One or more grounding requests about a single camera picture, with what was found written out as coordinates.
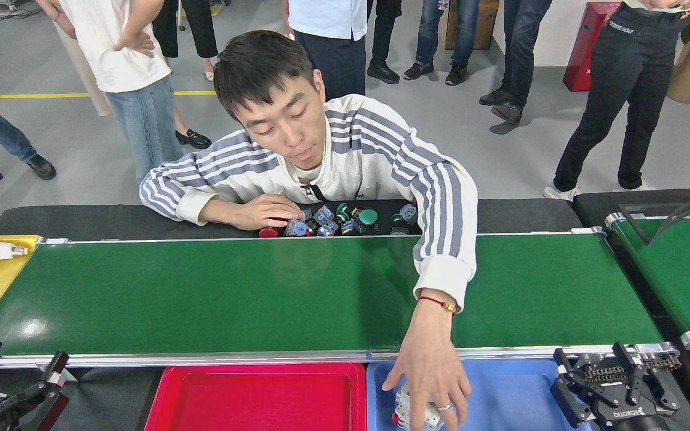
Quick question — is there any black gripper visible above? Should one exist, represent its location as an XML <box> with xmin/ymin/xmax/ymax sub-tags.
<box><xmin>550</xmin><ymin>341</ymin><xmax>681</xmax><ymax>431</ymax></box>

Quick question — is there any white circuit breaker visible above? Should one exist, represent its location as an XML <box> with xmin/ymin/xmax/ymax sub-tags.
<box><xmin>390</xmin><ymin>383</ymin><xmax>445</xmax><ymax>431</ymax></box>

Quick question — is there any blue plastic tray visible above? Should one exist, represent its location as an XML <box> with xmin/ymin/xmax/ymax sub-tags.
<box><xmin>366</xmin><ymin>358</ymin><xmax>594</xmax><ymax>431</ymax></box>

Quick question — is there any red plastic tray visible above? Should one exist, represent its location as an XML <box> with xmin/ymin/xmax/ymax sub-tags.
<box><xmin>144</xmin><ymin>361</ymin><xmax>368</xmax><ymax>431</ymax></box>

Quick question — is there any long green conveyor belt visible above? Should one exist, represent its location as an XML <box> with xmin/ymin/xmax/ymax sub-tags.
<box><xmin>0</xmin><ymin>226</ymin><xmax>681</xmax><ymax>369</ymax></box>

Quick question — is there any person's left hand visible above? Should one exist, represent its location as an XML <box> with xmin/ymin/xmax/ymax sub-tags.
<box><xmin>382</xmin><ymin>311</ymin><xmax>473</xmax><ymax>431</ymax></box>

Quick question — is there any person's right hand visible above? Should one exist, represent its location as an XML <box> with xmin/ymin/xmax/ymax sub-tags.
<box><xmin>237</xmin><ymin>195</ymin><xmax>302</xmax><ymax>230</ymax></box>

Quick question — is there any red fire extinguisher box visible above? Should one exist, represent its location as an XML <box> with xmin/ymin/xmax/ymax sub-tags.
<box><xmin>562</xmin><ymin>2</ymin><xmax>621</xmax><ymax>92</ymax></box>

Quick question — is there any seated person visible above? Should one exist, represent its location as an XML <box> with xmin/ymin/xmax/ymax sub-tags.
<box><xmin>140</xmin><ymin>30</ymin><xmax>479</xmax><ymax>312</ymax></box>

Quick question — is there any brown cardboard box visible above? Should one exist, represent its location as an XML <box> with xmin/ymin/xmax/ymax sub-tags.
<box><xmin>446</xmin><ymin>0</ymin><xmax>500</xmax><ymax>50</ymax></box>

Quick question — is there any conveyor drive chain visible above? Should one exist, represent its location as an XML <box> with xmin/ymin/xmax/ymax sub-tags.
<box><xmin>585</xmin><ymin>356</ymin><xmax>683</xmax><ymax>384</ymax></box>

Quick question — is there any red string bracelet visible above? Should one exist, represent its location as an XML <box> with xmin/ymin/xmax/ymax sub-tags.
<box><xmin>418</xmin><ymin>295</ymin><xmax>457</xmax><ymax>313</ymax></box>

